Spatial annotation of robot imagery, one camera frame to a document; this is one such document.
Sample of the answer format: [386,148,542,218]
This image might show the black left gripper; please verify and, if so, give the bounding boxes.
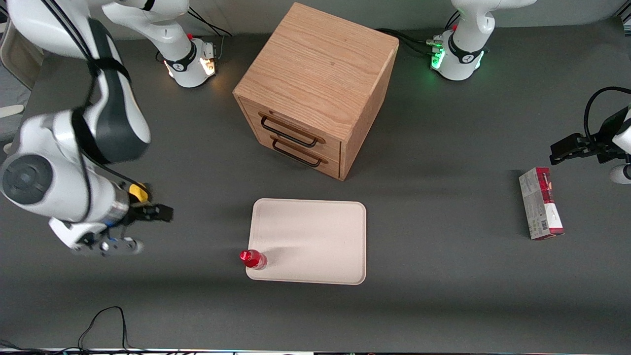
[550,106,631,166]

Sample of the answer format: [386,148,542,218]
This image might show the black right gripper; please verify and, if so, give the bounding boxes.
[117,200,175,229]

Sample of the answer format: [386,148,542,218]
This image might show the red coke bottle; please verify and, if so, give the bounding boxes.
[239,249,268,271]

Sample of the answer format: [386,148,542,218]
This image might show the beige rectangular tray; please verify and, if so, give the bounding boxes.
[245,198,367,285]

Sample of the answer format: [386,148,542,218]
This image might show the yellow lemon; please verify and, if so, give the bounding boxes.
[128,182,150,204]

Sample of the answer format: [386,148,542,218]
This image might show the red and white carton box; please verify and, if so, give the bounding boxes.
[519,167,565,241]

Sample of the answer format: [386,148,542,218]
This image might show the wooden drawer front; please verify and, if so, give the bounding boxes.
[240,98,343,160]
[248,123,342,179]

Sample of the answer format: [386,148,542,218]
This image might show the beige chair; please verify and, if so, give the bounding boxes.
[0,17,45,154]

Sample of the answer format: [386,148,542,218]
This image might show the wooden drawer cabinet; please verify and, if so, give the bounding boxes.
[233,2,400,181]

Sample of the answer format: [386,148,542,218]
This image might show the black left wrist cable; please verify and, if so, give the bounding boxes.
[584,86,631,144]

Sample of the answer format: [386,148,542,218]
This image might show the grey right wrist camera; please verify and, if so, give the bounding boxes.
[73,236,145,257]

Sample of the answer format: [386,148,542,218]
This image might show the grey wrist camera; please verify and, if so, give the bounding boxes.
[609,164,631,185]
[73,236,145,257]

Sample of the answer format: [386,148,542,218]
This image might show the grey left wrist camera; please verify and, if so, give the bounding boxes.
[609,164,631,185]

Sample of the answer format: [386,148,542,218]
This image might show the black looped table cable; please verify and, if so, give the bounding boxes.
[0,306,148,354]

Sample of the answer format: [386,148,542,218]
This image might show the black metal drawer handle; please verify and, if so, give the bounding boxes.
[272,139,322,168]
[260,116,319,148]

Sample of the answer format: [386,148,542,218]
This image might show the black right arm base cables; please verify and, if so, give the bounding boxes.
[184,9,234,62]

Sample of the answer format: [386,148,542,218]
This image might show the black arm base cables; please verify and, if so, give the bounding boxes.
[376,10,462,58]
[184,9,234,62]

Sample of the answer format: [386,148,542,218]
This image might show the black left arm base cables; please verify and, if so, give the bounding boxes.
[376,10,462,58]

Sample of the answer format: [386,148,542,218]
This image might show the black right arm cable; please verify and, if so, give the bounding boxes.
[42,0,148,198]

